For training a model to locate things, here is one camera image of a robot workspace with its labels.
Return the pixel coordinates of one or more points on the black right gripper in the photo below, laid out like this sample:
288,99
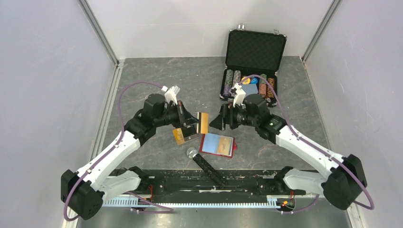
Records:
226,118

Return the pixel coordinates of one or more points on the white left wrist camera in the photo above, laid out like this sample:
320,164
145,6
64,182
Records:
171,93

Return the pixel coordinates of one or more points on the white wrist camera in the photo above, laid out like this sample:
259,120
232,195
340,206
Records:
238,95
171,93

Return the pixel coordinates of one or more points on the black microphone with silver grille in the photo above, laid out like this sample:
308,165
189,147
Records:
193,154

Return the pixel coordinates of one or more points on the blue playing card deck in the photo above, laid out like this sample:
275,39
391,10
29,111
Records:
250,89

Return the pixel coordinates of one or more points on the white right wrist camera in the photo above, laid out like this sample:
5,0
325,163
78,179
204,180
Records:
238,95

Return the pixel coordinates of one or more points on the black poker chip case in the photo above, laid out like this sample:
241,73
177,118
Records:
256,55

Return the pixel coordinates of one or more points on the yellow dealer button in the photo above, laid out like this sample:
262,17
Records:
245,80

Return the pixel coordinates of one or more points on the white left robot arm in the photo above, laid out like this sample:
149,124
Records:
85,190

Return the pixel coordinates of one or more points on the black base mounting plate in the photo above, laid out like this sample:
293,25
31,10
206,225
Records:
195,186

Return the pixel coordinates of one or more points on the gold magnetic stripe card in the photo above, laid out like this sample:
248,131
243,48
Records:
225,146

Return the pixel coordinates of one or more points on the red leather card holder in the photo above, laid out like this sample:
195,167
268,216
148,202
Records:
209,144

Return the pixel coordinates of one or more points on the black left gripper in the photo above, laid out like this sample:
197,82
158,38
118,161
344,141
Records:
185,118

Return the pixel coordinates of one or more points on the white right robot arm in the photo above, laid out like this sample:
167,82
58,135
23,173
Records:
338,178

